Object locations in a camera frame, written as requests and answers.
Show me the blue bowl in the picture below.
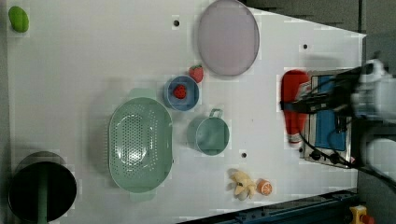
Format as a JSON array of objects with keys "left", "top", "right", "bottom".
[{"left": 163, "top": 76, "right": 199, "bottom": 111}]

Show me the green plush lime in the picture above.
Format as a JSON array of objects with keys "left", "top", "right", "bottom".
[{"left": 8, "top": 6, "right": 30, "bottom": 33}]

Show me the green plastic strainer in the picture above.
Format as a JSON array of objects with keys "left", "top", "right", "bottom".
[{"left": 108, "top": 88, "right": 174, "bottom": 203}]

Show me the red plush strawberry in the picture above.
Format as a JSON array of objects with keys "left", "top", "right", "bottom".
[{"left": 189, "top": 64, "right": 204, "bottom": 83}]

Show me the yellow plush banana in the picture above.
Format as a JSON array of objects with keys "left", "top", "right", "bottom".
[{"left": 226, "top": 168, "right": 257, "bottom": 201}]

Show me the grey round plate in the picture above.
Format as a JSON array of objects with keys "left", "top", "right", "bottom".
[{"left": 197, "top": 0, "right": 260, "bottom": 76}]

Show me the green cup with handle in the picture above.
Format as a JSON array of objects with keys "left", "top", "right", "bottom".
[{"left": 187, "top": 108, "right": 230, "bottom": 156}]

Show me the red plush ketchup bottle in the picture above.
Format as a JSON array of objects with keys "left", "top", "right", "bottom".
[{"left": 280, "top": 69, "right": 311, "bottom": 147}]

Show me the black toaster oven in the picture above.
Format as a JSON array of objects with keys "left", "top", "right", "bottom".
[{"left": 301, "top": 70, "right": 355, "bottom": 169}]

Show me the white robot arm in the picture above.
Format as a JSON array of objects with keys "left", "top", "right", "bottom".
[{"left": 279, "top": 59, "right": 395, "bottom": 188}]

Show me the orange slice toy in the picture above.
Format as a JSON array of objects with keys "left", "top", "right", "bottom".
[{"left": 257, "top": 179, "right": 273, "bottom": 196}]

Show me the black pot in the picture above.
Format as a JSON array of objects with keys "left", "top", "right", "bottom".
[{"left": 7, "top": 151, "right": 78, "bottom": 223}]

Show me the red strawberry in bowl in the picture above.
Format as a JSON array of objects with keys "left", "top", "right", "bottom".
[{"left": 173, "top": 84, "right": 187, "bottom": 99}]

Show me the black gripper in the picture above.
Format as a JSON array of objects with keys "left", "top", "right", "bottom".
[{"left": 279, "top": 67, "right": 361, "bottom": 114}]

